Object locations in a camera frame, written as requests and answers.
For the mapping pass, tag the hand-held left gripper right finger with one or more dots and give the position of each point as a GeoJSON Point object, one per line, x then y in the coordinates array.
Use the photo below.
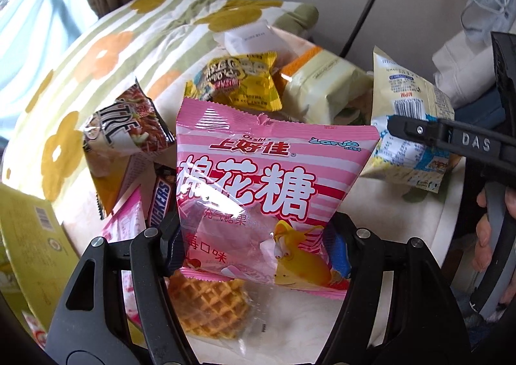
{"type": "Point", "coordinates": [341, 258]}

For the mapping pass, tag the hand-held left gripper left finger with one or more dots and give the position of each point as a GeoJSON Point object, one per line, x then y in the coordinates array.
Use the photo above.
{"type": "Point", "coordinates": [175, 246]}

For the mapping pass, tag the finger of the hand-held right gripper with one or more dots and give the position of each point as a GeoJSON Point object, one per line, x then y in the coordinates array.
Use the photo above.
{"type": "Point", "coordinates": [443, 135]}

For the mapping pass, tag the white and blue snack bag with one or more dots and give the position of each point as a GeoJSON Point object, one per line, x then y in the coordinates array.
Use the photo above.
{"type": "Point", "coordinates": [403, 87]}

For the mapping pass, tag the pink marshmallow packet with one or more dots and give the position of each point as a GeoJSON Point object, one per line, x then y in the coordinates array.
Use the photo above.
{"type": "Point", "coordinates": [258, 171]}

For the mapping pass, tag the person's right hand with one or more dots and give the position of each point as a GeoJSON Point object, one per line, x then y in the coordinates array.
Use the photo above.
{"type": "Point", "coordinates": [483, 244]}

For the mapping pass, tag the brown chocolate bar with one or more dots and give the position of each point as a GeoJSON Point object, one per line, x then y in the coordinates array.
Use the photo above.
{"type": "Point", "coordinates": [160, 197]}

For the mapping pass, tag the pink and white wrapper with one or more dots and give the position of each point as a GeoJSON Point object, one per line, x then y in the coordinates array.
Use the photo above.
{"type": "Point", "coordinates": [127, 216]}

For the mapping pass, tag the peach floral cloth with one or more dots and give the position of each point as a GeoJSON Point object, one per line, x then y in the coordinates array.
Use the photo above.
{"type": "Point", "coordinates": [403, 236]}

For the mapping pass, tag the clear-wrapped waffle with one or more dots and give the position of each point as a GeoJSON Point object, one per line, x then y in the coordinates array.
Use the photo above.
{"type": "Point", "coordinates": [209, 304]}

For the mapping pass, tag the brown noodle snack bag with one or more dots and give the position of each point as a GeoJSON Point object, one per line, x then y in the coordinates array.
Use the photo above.
{"type": "Point", "coordinates": [121, 135]}

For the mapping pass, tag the pale green packet orange stripe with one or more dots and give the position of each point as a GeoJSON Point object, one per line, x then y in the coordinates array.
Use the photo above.
{"type": "Point", "coordinates": [322, 83]}

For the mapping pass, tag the yellow cardboard box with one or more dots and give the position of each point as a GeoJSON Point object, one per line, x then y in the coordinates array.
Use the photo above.
{"type": "Point", "coordinates": [28, 236]}

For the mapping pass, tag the black pole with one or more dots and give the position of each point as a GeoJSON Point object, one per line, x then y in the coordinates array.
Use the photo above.
{"type": "Point", "coordinates": [365, 2]}

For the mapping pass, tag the yellow snack packet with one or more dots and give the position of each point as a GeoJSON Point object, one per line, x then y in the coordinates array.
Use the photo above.
{"type": "Point", "coordinates": [242, 81]}

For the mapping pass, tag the yellow flower blanket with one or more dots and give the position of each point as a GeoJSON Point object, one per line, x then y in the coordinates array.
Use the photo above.
{"type": "Point", "coordinates": [121, 38]}

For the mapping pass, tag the white snack packet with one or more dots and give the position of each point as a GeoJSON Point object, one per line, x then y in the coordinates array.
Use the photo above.
{"type": "Point", "coordinates": [246, 40]}

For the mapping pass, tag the window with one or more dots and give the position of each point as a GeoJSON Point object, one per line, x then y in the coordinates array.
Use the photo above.
{"type": "Point", "coordinates": [36, 26]}

